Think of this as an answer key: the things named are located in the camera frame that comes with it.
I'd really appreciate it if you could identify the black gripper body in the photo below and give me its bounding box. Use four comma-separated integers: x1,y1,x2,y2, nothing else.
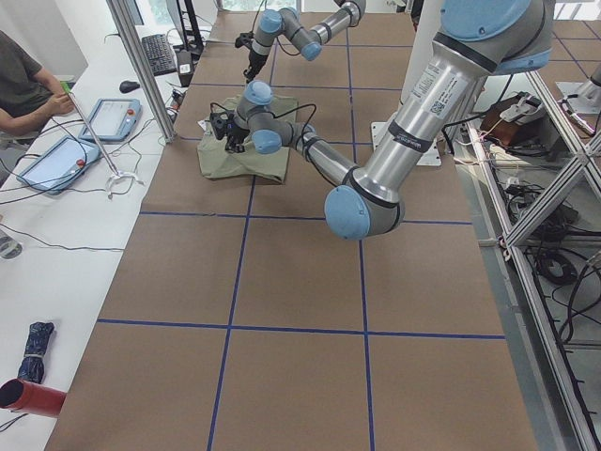
247,47,268,71
226,122,247,147

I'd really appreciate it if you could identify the olive green long-sleeve shirt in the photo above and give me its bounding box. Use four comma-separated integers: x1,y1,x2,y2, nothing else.
195,95,298,184

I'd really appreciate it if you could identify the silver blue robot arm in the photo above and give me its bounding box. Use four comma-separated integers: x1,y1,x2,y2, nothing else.
235,0,366,84
209,1,555,240

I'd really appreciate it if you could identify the black keyboard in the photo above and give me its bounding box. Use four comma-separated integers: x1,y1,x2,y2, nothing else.
141,34,177,76

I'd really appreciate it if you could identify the black computer mouse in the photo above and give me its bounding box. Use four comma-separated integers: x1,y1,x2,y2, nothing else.
119,81,140,94

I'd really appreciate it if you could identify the long metal rod tool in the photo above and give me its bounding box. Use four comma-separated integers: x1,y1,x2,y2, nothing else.
60,81,145,199

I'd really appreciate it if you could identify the far blue teach pendant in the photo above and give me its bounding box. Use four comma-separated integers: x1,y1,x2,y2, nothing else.
87,99,142,144

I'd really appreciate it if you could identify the blue teach pendant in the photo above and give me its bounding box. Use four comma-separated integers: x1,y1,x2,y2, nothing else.
17,136,100,195
87,99,142,144

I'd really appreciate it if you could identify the near blue teach pendant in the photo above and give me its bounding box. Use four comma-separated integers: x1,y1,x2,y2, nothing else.
17,136,100,195

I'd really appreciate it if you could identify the seated person in grey shirt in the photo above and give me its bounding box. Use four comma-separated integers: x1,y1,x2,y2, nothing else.
1,32,74,136

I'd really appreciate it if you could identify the folded dark blue umbrella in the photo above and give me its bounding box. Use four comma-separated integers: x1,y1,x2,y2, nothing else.
18,321,54,383

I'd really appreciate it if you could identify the red cylinder bottle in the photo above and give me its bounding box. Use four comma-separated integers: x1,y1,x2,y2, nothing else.
1,379,67,418

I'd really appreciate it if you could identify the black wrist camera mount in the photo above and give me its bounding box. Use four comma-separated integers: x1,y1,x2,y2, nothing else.
209,110,234,140
235,31,254,49

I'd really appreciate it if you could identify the aluminium frame post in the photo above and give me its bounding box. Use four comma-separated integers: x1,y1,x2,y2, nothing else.
106,0,176,144

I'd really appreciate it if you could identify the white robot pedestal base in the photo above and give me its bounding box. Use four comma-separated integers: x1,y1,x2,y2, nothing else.
369,0,444,167

